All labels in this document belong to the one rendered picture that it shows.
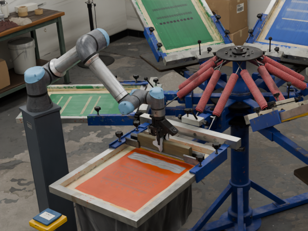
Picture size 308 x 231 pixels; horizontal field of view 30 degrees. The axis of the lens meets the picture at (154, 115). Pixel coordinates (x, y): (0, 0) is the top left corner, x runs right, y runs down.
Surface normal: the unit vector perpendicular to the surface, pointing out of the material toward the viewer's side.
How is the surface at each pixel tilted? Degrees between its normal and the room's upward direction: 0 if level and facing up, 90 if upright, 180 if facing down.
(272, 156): 0
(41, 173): 90
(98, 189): 0
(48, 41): 90
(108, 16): 90
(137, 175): 0
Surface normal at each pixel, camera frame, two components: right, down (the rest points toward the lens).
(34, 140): -0.79, 0.30
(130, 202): -0.07, -0.91
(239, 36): 0.80, 0.20
